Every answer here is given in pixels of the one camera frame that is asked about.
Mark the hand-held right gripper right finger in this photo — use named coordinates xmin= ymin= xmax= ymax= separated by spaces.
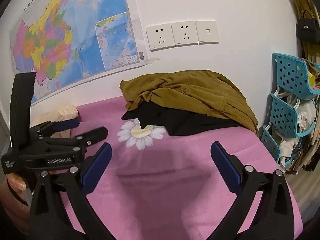
xmin=210 ymin=141 xmax=294 ymax=240

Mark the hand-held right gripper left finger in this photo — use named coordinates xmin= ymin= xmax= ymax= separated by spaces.
xmin=29 ymin=142 xmax=115 ymax=240

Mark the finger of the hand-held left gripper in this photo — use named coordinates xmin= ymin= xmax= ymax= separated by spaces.
xmin=50 ymin=127 xmax=108 ymax=153
xmin=30 ymin=119 xmax=80 ymax=138

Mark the olive brown jacket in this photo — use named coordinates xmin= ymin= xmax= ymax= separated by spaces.
xmin=119 ymin=70 xmax=259 ymax=134

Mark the person's left hand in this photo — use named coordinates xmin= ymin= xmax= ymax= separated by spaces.
xmin=5 ymin=174 xmax=34 ymax=205

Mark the cream folded cloth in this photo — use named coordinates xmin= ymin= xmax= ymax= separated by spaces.
xmin=31 ymin=104 xmax=79 ymax=140

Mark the black garment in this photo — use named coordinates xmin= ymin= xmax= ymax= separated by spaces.
xmin=121 ymin=101 xmax=242 ymax=137

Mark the pink daisy print bedsheet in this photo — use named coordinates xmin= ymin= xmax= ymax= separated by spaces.
xmin=59 ymin=97 xmax=303 ymax=240

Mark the white plastic bag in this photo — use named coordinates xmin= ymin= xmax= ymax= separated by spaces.
xmin=277 ymin=130 xmax=300 ymax=165
xmin=296 ymin=100 xmax=317 ymax=133

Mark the teal plastic basket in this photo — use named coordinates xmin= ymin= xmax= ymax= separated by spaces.
xmin=260 ymin=52 xmax=320 ymax=165

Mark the black handbag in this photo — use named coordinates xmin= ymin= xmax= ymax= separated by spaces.
xmin=296 ymin=17 xmax=320 ymax=43

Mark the colourful wall map poster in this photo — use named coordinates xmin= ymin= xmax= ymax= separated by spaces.
xmin=10 ymin=0 xmax=160 ymax=105

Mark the white wall socket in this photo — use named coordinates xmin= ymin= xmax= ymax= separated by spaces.
xmin=171 ymin=21 xmax=199 ymax=47
xmin=146 ymin=23 xmax=175 ymax=52

